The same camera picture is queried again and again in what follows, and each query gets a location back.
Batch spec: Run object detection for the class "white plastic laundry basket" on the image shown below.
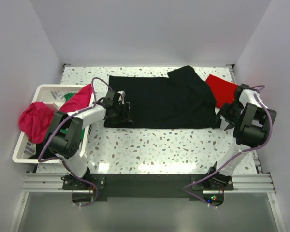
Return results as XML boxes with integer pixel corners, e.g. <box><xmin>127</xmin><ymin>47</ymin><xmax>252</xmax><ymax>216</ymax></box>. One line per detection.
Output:
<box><xmin>12</xmin><ymin>84</ymin><xmax>92</xmax><ymax>164</ymax></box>

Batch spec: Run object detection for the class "magenta t-shirt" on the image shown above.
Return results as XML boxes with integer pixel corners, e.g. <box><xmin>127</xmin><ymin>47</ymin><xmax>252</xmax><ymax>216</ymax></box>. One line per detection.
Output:
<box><xmin>18</xmin><ymin>85</ymin><xmax>92</xmax><ymax>144</ymax></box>

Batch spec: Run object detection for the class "green t-shirt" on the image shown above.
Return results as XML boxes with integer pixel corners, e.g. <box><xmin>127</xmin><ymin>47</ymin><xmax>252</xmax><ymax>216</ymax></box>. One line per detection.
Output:
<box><xmin>59</xmin><ymin>91</ymin><xmax>85</xmax><ymax>140</ymax></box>

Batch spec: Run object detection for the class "folded red t-shirt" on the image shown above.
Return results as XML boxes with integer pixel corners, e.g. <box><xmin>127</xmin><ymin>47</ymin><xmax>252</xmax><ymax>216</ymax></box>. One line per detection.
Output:
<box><xmin>205</xmin><ymin>75</ymin><xmax>238</xmax><ymax>109</ymax></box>

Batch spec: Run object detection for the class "black t-shirt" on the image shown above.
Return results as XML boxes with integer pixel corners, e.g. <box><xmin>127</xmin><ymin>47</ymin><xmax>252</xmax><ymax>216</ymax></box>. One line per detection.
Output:
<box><xmin>104</xmin><ymin>65</ymin><xmax>221</xmax><ymax>129</ymax></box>

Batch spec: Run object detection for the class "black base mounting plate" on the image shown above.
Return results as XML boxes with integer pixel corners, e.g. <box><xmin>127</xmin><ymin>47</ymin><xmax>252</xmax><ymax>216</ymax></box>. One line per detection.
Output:
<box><xmin>61</xmin><ymin>174</ymin><xmax>234</xmax><ymax>206</ymax></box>

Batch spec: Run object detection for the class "aluminium frame rail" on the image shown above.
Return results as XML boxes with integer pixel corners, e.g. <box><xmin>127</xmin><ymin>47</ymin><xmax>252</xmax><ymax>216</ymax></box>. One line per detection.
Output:
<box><xmin>8</xmin><ymin>173</ymin><xmax>73</xmax><ymax>232</ymax></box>

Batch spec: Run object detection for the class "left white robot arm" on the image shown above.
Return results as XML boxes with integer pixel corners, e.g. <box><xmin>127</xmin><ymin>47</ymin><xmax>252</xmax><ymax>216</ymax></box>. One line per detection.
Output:
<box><xmin>38</xmin><ymin>102</ymin><xmax>132</xmax><ymax>190</ymax></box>

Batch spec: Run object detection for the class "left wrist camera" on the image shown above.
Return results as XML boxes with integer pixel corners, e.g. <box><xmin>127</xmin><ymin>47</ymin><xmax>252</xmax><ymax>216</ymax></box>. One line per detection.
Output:
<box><xmin>103</xmin><ymin>90</ymin><xmax>125</xmax><ymax>107</ymax></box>

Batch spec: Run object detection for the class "black garment in basket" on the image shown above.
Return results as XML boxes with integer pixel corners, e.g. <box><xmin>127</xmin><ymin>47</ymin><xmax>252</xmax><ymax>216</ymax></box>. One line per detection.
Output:
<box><xmin>29</xmin><ymin>143</ymin><xmax>54</xmax><ymax>159</ymax></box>

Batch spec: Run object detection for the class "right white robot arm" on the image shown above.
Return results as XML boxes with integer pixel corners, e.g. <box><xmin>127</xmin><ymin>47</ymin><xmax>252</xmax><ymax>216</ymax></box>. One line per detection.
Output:
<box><xmin>201</xmin><ymin>84</ymin><xmax>277</xmax><ymax>190</ymax></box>

